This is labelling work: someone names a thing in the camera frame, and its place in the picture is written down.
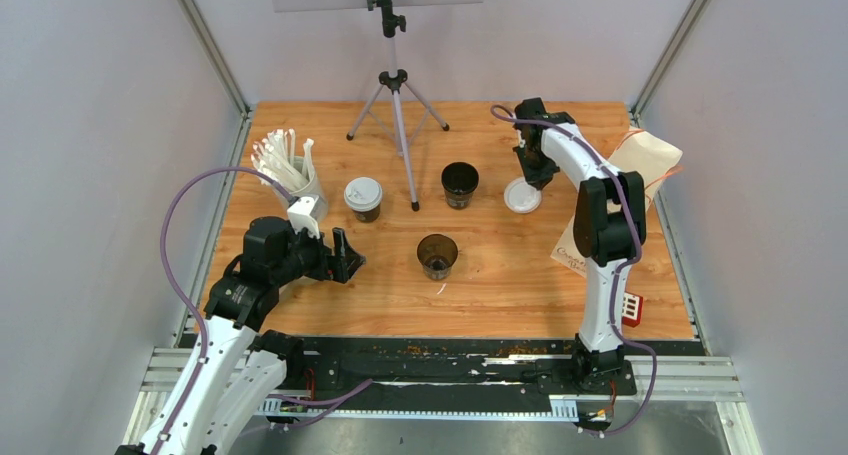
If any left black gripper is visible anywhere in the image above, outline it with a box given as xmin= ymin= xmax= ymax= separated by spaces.
xmin=272 ymin=218 xmax=366 ymax=286

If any black coffee cup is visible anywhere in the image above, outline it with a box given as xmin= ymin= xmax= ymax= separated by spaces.
xmin=353 ymin=204 xmax=381 ymax=223
xmin=416 ymin=234 xmax=459 ymax=281

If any white plastic cup lid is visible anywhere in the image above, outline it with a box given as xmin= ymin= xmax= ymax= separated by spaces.
xmin=343 ymin=177 xmax=383 ymax=212

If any black paper cup stack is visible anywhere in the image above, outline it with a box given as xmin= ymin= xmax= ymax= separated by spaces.
xmin=441 ymin=162 xmax=480 ymax=210

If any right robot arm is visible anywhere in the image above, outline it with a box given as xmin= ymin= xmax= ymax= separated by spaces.
xmin=512 ymin=98 xmax=646 ymax=393

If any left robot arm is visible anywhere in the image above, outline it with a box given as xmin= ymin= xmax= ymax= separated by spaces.
xmin=116 ymin=216 xmax=365 ymax=454

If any kraft paper takeout bag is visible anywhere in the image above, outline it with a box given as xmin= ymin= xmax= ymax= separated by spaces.
xmin=551 ymin=127 xmax=683 ymax=277

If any white straw holder cup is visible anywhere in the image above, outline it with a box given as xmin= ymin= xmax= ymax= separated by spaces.
xmin=269 ymin=156 xmax=328 ymax=222

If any bundle of wrapped straws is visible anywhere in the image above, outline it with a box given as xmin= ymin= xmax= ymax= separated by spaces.
xmin=250 ymin=128 xmax=318 ymax=192

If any silver tripod stand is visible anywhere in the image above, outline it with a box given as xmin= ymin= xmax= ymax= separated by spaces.
xmin=346 ymin=0 xmax=450 ymax=212

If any red grid block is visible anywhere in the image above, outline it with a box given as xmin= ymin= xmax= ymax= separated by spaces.
xmin=621 ymin=292 xmax=644 ymax=327

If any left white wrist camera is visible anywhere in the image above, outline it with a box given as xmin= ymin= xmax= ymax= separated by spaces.
xmin=286 ymin=195 xmax=328 ymax=239

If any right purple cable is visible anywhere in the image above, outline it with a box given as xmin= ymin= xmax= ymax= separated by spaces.
xmin=490 ymin=104 xmax=658 ymax=438

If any purple cable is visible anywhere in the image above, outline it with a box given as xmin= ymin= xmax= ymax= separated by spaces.
xmin=490 ymin=104 xmax=658 ymax=438
xmin=148 ymin=167 xmax=296 ymax=455

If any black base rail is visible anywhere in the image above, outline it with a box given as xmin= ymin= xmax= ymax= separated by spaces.
xmin=238 ymin=335 xmax=707 ymax=415

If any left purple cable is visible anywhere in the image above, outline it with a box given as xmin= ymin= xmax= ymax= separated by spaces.
xmin=148 ymin=167 xmax=296 ymax=455

